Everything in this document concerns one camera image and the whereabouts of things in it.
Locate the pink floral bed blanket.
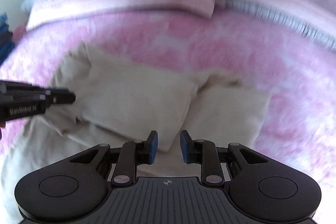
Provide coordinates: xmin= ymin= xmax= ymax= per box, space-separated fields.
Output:
xmin=1 ymin=10 xmax=335 ymax=189

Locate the cream white garment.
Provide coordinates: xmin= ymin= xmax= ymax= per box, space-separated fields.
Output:
xmin=1 ymin=44 xmax=270 ymax=223

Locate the stack of folded blue clothes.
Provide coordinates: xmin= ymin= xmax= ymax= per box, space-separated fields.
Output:
xmin=0 ymin=13 xmax=15 ymax=65

